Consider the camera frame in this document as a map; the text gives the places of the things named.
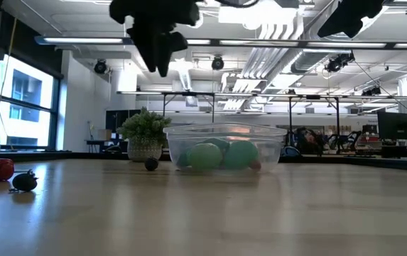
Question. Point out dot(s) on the long rig light bar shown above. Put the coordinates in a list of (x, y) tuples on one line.
[(82, 41)]

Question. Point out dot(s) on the blue rounded object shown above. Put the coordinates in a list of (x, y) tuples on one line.
[(291, 152)]

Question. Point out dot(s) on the clear plastic tupperware container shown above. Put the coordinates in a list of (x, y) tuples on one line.
[(185, 142)]

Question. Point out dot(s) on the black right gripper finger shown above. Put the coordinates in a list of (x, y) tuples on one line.
[(341, 11), (336, 29)]

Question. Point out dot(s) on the black metal rig frame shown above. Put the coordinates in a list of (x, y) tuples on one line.
[(189, 94), (313, 96)]

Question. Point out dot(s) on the green artificial potted plant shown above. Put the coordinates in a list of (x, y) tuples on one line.
[(144, 128)]

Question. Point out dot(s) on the silver ribbed air duct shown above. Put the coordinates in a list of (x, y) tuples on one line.
[(306, 58)]

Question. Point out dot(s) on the toy blackberry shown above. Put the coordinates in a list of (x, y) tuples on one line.
[(25, 182), (151, 164)]

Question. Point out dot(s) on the dark red toy cherry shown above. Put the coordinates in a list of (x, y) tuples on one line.
[(255, 165)]

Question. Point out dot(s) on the large dark-framed window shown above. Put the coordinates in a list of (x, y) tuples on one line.
[(25, 89)]

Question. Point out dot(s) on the black hanging camera cluster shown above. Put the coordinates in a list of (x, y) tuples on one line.
[(338, 63)]

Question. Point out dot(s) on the person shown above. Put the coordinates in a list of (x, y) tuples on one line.
[(311, 138)]

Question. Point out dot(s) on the black computer monitor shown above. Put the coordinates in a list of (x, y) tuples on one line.
[(397, 125)]

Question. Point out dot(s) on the black robot arms cluster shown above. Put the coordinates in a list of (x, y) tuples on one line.
[(341, 138)]

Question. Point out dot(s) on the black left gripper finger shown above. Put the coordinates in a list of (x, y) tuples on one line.
[(169, 44), (146, 44)]

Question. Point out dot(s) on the light green toy lime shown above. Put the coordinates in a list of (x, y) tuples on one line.
[(206, 156)]

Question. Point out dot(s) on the dark office desk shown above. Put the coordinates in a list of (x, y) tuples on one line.
[(96, 142), (398, 151)]

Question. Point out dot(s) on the black round spotlight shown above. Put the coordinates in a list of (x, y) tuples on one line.
[(217, 63), (100, 67)]

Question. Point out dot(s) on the white conduit bundle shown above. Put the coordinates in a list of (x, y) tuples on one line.
[(267, 60)]

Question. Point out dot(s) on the green toy bell pepper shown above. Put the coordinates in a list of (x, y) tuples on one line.
[(241, 154)]

